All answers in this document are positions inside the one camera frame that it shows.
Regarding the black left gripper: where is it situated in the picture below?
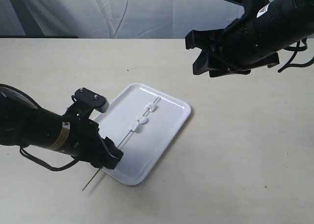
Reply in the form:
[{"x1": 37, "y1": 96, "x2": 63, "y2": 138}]
[{"x1": 61, "y1": 103, "x2": 124, "y2": 170}]

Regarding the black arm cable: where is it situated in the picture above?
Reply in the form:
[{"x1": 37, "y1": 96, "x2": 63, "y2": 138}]
[
  {"x1": 277, "y1": 39, "x2": 314, "y2": 73},
  {"x1": 19, "y1": 147, "x2": 79, "y2": 172}
]

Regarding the white backdrop curtain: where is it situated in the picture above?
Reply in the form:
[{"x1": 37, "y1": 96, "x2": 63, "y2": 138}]
[{"x1": 0, "y1": 0, "x2": 244, "y2": 39}]

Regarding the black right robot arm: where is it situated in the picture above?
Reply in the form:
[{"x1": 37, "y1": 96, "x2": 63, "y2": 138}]
[{"x1": 185, "y1": 0, "x2": 314, "y2": 77}]

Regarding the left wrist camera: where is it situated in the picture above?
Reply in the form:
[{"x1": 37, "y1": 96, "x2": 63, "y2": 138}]
[{"x1": 74, "y1": 87, "x2": 109, "y2": 113}]

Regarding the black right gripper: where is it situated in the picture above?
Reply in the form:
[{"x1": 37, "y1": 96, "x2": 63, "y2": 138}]
[{"x1": 185, "y1": 18, "x2": 280, "y2": 77}]

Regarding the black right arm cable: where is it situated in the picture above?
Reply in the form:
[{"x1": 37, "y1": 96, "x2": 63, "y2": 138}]
[{"x1": 277, "y1": 39, "x2": 314, "y2": 73}]

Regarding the thin metal skewer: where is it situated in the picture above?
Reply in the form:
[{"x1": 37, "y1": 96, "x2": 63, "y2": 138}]
[{"x1": 82, "y1": 97, "x2": 160, "y2": 192}]

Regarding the white foam piece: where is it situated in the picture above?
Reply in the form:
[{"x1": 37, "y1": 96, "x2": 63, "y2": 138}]
[
  {"x1": 145, "y1": 102, "x2": 157, "y2": 112},
  {"x1": 136, "y1": 115, "x2": 148, "y2": 125},
  {"x1": 128, "y1": 122, "x2": 140, "y2": 132}
]

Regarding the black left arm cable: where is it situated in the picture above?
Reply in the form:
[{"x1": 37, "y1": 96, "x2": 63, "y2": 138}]
[{"x1": 19, "y1": 147, "x2": 79, "y2": 172}]

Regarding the white plastic tray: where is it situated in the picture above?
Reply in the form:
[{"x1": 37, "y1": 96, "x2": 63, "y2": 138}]
[{"x1": 95, "y1": 83, "x2": 192, "y2": 186}]

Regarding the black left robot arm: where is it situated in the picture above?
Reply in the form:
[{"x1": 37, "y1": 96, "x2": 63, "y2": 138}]
[{"x1": 0, "y1": 84, "x2": 124, "y2": 172}]

